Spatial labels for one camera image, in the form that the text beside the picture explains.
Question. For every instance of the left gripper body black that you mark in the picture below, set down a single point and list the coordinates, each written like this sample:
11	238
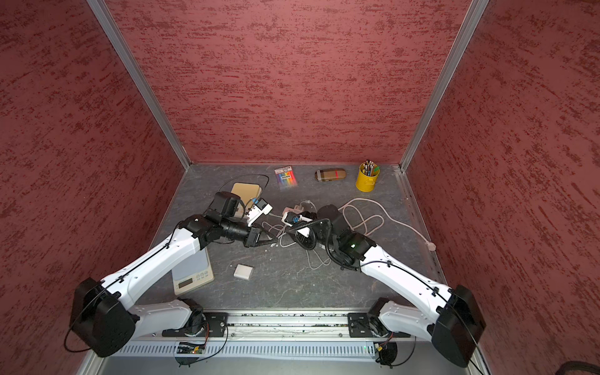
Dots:
237	230

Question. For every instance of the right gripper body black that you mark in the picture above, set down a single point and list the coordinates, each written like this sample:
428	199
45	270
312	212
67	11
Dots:
317	235

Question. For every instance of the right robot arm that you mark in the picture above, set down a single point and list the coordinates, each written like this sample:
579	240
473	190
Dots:
448	317

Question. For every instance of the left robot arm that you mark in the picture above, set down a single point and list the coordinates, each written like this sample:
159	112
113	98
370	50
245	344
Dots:
105	314

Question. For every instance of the beige wooden-top electronic scale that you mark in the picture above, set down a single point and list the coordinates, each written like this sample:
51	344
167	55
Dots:
247	192

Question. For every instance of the white grey kitchen scale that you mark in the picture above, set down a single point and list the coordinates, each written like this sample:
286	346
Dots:
192	273

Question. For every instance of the pink power strip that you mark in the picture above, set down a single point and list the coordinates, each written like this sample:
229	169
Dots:
306	206

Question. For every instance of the small white square box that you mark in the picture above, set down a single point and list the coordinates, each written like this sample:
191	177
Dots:
243	272

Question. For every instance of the brown plaid pencil case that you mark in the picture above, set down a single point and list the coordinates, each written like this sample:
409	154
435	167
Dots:
331	174

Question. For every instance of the rainbow highlighter pack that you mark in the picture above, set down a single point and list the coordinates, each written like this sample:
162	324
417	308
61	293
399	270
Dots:
285	177

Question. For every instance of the yellow pen cup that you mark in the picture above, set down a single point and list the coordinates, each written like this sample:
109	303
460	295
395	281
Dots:
364	183

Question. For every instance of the pens in cup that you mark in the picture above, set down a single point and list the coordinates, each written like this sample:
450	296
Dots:
370	168

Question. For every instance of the aluminium front rail frame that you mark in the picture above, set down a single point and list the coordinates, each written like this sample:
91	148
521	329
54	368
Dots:
310	335

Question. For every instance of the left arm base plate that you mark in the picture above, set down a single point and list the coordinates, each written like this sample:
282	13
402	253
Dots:
218	324

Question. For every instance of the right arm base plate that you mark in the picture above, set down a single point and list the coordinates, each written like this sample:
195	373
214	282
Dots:
364	325

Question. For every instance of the left aluminium corner post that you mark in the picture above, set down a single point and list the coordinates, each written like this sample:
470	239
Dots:
119	44

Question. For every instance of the aluminium corner post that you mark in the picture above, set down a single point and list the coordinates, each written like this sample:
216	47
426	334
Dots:
459	46
119	44

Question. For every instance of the right aluminium corner post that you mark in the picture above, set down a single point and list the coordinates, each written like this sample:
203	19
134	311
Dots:
459	46

